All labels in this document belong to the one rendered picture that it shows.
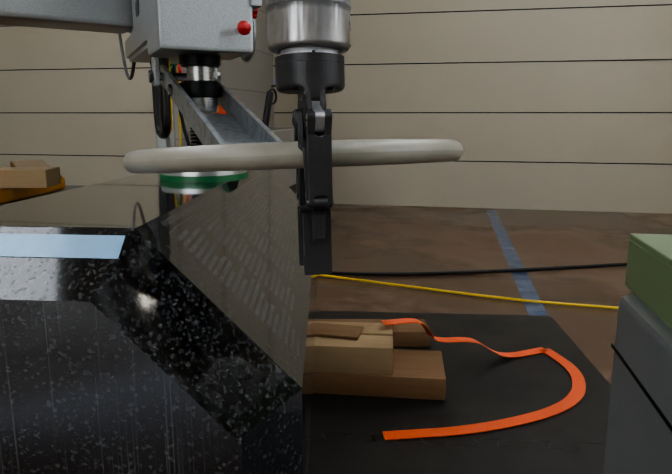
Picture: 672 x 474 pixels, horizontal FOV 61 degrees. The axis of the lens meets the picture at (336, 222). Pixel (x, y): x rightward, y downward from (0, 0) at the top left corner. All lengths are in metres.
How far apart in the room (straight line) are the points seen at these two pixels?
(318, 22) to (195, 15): 0.81
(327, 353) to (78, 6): 1.36
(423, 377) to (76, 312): 1.42
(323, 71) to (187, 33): 0.81
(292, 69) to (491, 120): 5.62
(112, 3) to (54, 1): 0.17
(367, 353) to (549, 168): 4.53
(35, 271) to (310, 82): 0.48
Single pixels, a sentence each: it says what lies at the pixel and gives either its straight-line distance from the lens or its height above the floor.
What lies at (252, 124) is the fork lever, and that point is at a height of 0.96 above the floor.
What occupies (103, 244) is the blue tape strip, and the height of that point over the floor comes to 0.80.
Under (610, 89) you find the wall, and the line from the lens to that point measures 6.37.
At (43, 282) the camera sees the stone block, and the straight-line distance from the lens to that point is 0.87.
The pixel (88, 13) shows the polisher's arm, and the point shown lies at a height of 1.28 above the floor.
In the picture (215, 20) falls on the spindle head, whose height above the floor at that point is 1.19.
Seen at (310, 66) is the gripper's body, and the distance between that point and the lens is 0.61.
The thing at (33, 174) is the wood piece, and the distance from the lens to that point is 1.79.
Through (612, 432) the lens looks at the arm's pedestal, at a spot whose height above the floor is 0.65.
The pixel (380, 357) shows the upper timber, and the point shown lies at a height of 0.16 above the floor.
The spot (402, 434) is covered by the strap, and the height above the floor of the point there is 0.02.
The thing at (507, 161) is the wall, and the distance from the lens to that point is 6.22.
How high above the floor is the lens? 0.98
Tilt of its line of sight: 11 degrees down
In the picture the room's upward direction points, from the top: straight up
